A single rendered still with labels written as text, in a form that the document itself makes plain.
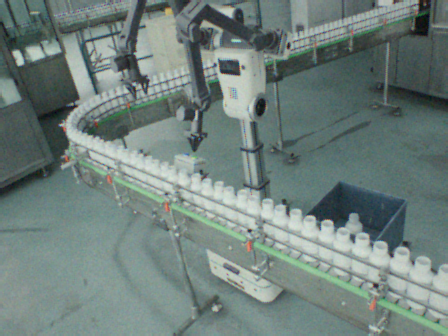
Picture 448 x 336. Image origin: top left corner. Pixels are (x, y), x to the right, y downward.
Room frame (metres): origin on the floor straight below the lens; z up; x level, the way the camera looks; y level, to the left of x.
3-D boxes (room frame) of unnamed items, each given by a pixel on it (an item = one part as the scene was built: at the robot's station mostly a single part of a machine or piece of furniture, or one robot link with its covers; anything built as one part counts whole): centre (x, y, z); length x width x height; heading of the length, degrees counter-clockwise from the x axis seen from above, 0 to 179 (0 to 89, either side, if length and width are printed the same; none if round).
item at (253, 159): (2.03, -0.20, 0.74); 0.11 x 0.11 x 0.40; 42
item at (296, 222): (1.04, -0.22, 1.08); 0.06 x 0.06 x 0.17
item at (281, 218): (1.08, -0.18, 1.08); 0.06 x 0.06 x 0.17
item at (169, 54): (5.91, 0.07, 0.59); 1.10 x 0.62 x 1.18; 114
